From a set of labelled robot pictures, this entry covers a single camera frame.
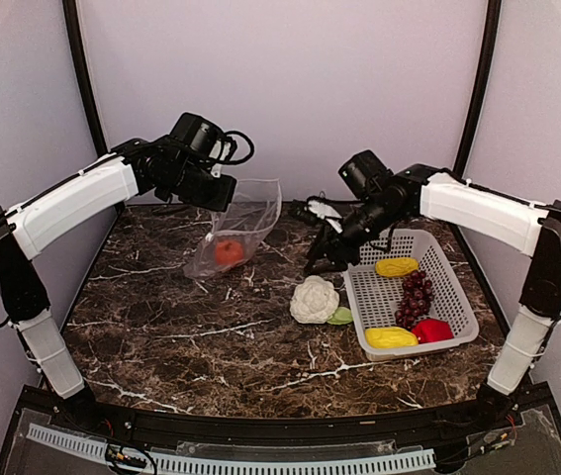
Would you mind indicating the left black frame post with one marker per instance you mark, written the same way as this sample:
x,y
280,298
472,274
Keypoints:
x,y
82,75

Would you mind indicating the white plastic basket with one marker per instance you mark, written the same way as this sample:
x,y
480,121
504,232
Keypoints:
x,y
373,299

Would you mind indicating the red bell pepper toy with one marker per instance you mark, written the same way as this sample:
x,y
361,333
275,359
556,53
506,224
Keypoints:
x,y
432,330

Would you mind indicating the white slotted cable duct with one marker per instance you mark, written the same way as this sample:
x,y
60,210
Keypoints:
x,y
193,458

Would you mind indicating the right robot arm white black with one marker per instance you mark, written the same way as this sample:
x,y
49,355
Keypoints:
x,y
532,228

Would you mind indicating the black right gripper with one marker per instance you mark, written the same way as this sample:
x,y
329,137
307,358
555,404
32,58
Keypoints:
x,y
336,247

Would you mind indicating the black front rail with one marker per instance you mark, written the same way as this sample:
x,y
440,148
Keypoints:
x,y
440,425

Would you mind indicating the yellow vegetable toy rear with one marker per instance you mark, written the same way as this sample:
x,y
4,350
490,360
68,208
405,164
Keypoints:
x,y
396,267

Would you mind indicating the clear zip top bag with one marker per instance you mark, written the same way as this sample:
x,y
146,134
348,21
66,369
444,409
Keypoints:
x,y
249,218

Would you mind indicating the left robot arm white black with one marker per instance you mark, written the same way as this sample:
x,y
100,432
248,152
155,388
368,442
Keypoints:
x,y
30,228

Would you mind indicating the white cauliflower toy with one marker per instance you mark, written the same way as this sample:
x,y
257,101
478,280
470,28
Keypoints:
x,y
316,302

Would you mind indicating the dark red grape bunch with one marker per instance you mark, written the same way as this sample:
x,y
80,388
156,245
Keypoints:
x,y
415,303

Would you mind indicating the yellow vegetable toy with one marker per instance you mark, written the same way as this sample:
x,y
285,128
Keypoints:
x,y
390,337
396,267

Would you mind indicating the yellow vegetable toy front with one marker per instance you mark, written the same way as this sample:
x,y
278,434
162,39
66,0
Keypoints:
x,y
390,337

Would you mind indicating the right black frame post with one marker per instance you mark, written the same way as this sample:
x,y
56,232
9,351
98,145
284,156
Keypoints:
x,y
479,88

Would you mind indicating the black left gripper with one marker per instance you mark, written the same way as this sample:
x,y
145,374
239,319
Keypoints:
x,y
221,200

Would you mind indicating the orange pumpkin toy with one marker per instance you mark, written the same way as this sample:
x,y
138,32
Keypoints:
x,y
229,252

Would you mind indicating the black frame post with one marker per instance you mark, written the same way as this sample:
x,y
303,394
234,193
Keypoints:
x,y
82,75
479,88

